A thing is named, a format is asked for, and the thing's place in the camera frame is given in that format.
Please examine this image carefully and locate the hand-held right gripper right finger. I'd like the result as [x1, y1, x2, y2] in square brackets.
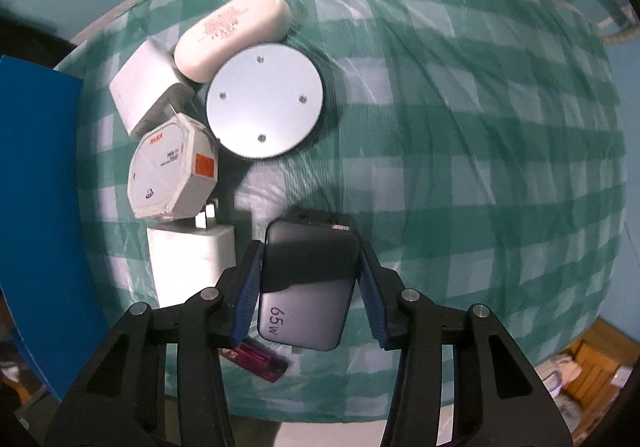
[356, 242, 574, 447]

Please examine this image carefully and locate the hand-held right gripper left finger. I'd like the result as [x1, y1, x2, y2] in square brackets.
[44, 240, 265, 447]

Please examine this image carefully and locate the grey power adapter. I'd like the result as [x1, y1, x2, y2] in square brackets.
[257, 208, 362, 352]

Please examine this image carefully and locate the round silver disc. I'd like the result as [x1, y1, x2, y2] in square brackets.
[205, 42, 326, 160]

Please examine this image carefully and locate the white cube charger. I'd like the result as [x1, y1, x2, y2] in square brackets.
[109, 39, 196, 139]

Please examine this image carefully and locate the white oval case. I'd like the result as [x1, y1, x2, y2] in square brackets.
[174, 0, 292, 83]

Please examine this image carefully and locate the magenta USB stick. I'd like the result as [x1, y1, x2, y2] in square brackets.
[218, 334, 288, 384]

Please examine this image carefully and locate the white flat charger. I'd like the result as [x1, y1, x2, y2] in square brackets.
[146, 200, 237, 309]

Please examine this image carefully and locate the green checkered plastic tablecloth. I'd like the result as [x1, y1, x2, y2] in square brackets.
[50, 0, 628, 425]

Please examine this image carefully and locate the white octagonal box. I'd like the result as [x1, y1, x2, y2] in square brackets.
[127, 114, 220, 220]

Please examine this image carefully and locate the blue box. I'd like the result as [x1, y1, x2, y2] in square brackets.
[0, 54, 118, 400]

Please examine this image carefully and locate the cardboard box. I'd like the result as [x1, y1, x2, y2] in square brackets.
[560, 317, 633, 413]

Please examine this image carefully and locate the tan rope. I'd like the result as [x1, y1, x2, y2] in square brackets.
[597, 7, 640, 45]

